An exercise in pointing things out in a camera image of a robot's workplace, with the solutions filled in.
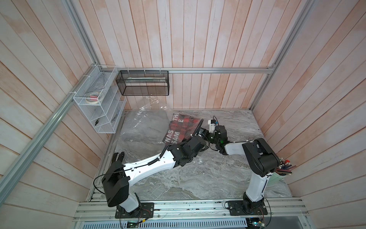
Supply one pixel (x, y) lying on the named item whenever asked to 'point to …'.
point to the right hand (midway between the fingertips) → (196, 130)
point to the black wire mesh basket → (143, 82)
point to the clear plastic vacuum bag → (152, 124)
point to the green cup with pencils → (284, 168)
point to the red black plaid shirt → (181, 127)
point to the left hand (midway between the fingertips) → (191, 143)
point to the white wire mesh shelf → (105, 116)
